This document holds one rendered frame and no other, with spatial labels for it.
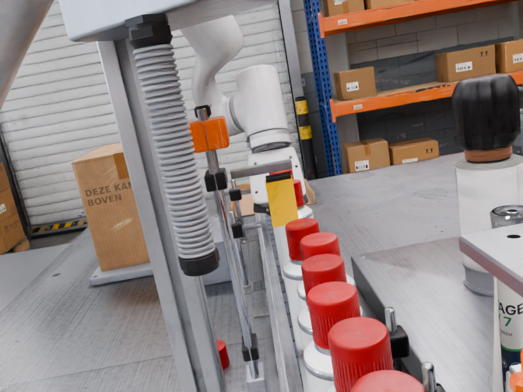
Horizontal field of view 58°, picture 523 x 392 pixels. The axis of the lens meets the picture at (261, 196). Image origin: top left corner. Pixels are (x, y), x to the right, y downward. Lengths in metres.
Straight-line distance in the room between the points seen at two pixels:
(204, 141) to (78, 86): 4.69
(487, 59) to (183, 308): 4.23
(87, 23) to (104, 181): 0.72
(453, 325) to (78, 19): 0.55
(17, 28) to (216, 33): 0.29
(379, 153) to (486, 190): 3.68
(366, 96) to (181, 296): 3.83
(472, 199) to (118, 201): 0.76
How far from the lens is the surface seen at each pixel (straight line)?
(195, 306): 0.55
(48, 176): 5.40
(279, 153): 0.89
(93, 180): 1.15
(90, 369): 0.85
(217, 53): 0.84
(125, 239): 1.17
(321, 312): 0.31
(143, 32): 0.38
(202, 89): 0.90
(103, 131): 5.10
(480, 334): 0.66
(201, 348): 0.57
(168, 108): 0.38
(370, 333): 0.27
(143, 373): 0.78
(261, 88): 0.91
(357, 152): 4.32
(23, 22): 0.77
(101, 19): 0.44
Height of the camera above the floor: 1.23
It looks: 14 degrees down
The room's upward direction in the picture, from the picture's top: 10 degrees counter-clockwise
